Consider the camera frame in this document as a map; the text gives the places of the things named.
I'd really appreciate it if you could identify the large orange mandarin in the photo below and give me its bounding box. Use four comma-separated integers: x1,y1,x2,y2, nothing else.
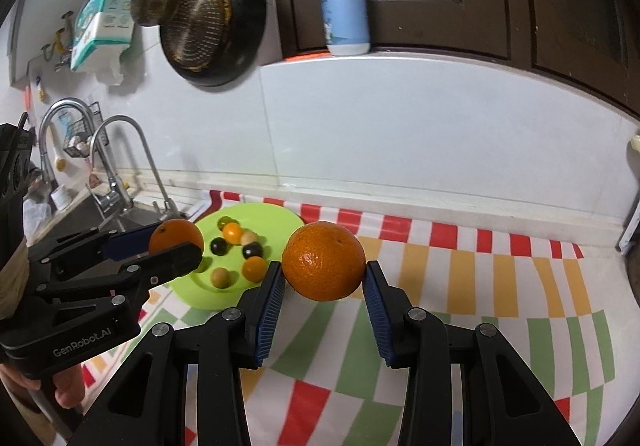
148,218,204,253

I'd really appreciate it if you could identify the green yellow tomato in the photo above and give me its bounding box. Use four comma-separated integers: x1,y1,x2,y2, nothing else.
217,216,233,230
209,267,232,289

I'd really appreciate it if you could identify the black dark plum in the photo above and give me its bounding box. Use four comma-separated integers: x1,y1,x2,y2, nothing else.
209,237,229,256
242,241,264,260

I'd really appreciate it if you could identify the orange cherry tomato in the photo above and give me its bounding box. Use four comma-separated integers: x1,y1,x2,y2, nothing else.
221,222,244,246

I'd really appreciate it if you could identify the beige longan fruit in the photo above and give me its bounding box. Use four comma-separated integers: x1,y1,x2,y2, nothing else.
241,230,259,246

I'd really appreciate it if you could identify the small orange kumquat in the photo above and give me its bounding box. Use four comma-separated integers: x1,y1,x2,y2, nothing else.
241,256,268,284

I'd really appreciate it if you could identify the large chrome kitchen faucet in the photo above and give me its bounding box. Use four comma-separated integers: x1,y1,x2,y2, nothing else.
38,97,134,215

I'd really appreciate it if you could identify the person's left hand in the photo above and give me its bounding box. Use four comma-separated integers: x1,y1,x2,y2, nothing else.
0,362,87,409

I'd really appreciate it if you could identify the stainless steel sink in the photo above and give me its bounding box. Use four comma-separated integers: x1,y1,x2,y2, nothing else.
29,197,160,249

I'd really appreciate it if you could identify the slim gooseneck faucet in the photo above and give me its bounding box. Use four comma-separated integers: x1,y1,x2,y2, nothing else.
86,114,182,222

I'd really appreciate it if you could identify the striped colourful table mat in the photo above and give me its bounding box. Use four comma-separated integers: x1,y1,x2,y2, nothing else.
75,192,639,445

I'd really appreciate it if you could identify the teal white paper box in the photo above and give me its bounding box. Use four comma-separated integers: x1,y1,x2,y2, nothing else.
70,0,134,84

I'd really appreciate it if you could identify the perforated copper strainer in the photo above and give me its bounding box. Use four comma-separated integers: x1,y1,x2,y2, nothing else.
160,0,231,72

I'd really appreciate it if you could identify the black frying pan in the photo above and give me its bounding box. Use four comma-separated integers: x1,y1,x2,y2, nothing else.
160,0,267,88

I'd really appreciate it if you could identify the white blue soap dispenser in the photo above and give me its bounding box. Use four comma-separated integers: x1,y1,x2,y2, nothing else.
320,0,370,57

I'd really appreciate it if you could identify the black wire basket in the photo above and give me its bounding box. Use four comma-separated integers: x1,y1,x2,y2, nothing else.
58,102,110,159

